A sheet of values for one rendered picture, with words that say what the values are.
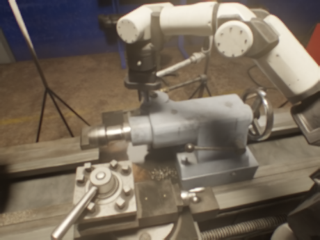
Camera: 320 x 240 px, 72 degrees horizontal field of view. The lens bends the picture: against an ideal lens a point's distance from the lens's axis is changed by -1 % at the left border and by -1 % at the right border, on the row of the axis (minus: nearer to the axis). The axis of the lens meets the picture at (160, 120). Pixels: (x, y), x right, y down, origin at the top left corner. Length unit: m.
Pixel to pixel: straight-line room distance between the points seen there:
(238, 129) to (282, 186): 0.36
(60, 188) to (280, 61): 1.06
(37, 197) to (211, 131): 0.86
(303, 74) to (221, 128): 0.39
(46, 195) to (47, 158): 0.18
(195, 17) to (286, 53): 0.21
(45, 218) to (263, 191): 0.89
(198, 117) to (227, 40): 0.38
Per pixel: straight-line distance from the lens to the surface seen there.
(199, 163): 0.90
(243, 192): 1.04
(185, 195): 0.77
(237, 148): 0.89
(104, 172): 0.63
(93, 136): 0.83
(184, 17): 0.57
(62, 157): 1.18
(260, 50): 0.51
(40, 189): 1.27
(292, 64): 0.55
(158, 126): 0.78
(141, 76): 0.70
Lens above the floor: 1.70
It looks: 43 degrees down
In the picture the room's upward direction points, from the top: straight up
